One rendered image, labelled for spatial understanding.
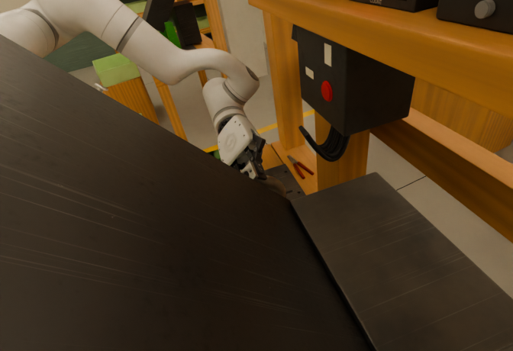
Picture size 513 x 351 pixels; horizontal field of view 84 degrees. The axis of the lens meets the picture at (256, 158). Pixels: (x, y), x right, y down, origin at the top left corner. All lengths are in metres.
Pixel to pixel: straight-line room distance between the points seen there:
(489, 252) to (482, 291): 1.72
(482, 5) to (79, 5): 0.64
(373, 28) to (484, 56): 0.12
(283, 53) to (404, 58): 0.80
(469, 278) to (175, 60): 0.65
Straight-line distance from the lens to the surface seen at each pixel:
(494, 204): 0.60
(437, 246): 0.50
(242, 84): 0.71
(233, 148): 0.63
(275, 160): 1.21
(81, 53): 7.61
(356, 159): 0.82
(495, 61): 0.25
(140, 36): 0.70
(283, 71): 1.10
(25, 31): 0.76
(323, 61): 0.48
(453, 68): 0.27
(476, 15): 0.29
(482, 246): 2.20
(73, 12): 0.72
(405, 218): 0.52
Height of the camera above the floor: 1.62
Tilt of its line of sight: 37 degrees down
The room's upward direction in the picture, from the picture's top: 11 degrees counter-clockwise
